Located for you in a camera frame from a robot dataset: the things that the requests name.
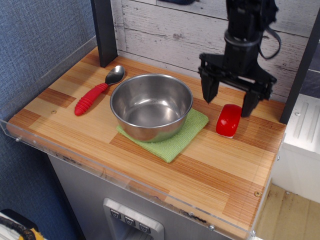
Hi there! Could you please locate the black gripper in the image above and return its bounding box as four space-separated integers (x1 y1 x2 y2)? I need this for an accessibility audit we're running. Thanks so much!
198 37 277 117

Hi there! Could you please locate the red toy hotdog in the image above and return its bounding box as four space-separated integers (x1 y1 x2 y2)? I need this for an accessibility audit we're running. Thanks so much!
216 104 242 138

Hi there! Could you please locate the stainless steel bowl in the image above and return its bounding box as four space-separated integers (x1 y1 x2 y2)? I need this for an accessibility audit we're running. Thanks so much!
110 73 193 143

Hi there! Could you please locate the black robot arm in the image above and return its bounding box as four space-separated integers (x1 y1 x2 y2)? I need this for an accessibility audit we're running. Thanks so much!
198 0 281 117

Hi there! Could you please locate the green cloth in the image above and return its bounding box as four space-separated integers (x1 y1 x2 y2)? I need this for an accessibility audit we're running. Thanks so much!
116 108 209 163

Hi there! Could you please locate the white side cabinet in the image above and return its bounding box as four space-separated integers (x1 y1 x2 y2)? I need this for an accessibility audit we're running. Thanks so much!
271 94 320 203

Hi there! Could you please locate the grey toy fridge cabinet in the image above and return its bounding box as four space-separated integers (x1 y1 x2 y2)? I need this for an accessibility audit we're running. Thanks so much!
49 156 226 240

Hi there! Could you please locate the silver dispenser panel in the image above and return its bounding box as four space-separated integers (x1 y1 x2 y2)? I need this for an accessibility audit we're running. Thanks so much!
103 197 165 240

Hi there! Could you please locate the clear acrylic table guard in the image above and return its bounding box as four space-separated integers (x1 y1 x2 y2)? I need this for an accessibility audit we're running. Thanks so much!
7 49 285 240

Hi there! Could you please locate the yellow object at corner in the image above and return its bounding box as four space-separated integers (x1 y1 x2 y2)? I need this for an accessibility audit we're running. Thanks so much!
18 228 45 240

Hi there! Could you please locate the dark right frame post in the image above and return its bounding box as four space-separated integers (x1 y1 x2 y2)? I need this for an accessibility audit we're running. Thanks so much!
279 11 320 124

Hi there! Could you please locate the red handled metal spoon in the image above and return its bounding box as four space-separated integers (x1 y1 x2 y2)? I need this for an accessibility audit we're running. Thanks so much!
74 65 125 116

